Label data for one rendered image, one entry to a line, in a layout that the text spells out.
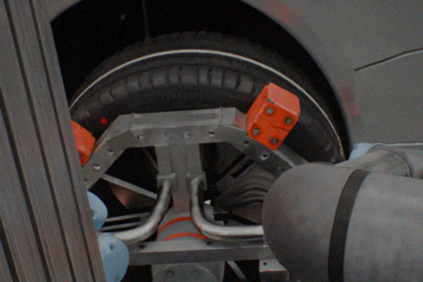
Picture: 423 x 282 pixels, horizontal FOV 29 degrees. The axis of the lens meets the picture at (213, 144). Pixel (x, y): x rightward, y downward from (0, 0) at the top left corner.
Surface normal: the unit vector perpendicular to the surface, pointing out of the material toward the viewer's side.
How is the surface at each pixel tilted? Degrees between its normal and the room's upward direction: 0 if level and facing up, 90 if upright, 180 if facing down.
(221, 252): 90
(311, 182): 25
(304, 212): 47
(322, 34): 90
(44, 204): 90
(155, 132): 90
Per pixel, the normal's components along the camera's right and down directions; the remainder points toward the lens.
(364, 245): -0.43, 0.00
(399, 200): -0.19, -0.72
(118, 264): 0.80, 0.25
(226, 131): -0.05, 0.52
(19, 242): 0.99, -0.09
